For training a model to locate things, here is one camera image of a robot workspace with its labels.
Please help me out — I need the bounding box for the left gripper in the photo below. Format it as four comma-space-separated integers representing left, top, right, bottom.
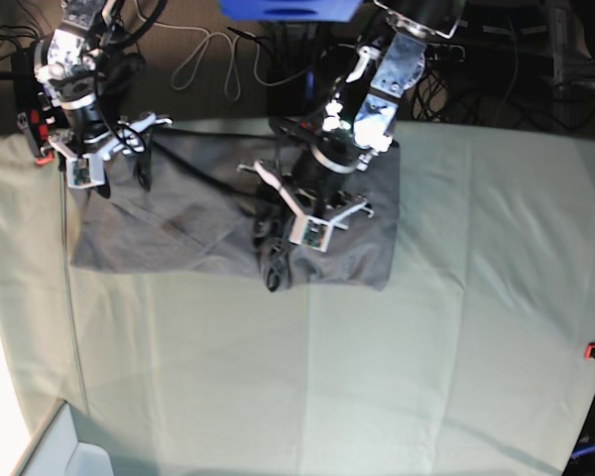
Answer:
252, 143, 358, 293

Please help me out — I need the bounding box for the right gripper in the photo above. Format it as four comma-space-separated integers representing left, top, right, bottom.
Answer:
61, 101, 153, 199

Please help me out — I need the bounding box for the grey t-shirt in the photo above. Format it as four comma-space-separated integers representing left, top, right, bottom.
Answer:
71, 130, 401, 290

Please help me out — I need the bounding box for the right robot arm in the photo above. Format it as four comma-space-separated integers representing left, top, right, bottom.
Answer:
28, 1, 173, 198

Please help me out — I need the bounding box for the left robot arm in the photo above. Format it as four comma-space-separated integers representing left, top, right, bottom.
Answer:
251, 1, 465, 292

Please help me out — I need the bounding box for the red clamp top left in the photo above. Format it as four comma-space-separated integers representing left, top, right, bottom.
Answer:
16, 94, 55, 166

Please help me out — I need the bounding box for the blue box top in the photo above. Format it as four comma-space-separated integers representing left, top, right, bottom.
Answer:
219, 0, 363, 22

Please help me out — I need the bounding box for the pale green table cloth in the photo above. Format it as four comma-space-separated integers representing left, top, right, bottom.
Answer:
0, 123, 595, 475

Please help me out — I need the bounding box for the white bin bottom left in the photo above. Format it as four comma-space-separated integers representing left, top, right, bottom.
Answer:
0, 400, 114, 476

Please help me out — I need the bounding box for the blue clamp bottom right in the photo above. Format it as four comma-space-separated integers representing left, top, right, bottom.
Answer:
570, 443, 595, 460

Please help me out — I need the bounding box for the white cable on floor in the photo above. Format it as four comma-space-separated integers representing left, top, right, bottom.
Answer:
148, 19, 244, 101

